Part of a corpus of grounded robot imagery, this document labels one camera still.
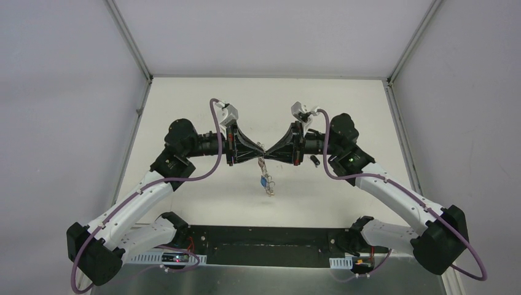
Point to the right white slotted cable duct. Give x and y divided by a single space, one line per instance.
341 263

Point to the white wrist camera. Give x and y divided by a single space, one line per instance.
300 112
227 115

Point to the left aluminium frame post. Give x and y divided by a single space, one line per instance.
128 39

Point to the key with blue tag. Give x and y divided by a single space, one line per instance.
264 181

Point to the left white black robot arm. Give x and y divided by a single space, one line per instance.
100 248

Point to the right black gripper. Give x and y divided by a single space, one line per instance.
290 155

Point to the left white slotted cable duct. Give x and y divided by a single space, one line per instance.
167 258

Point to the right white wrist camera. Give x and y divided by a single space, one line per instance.
300 112

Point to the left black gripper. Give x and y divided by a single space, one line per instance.
232 144

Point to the white slotted cable duct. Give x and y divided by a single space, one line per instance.
167 258
341 263

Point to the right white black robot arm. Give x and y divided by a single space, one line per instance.
434 235

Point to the aluminium frame post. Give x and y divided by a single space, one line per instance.
128 39
421 29

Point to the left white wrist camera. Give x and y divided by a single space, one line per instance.
227 115

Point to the right aluminium frame post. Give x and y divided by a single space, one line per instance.
421 29

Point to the large silver carabiner keyring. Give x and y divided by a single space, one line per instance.
269 189

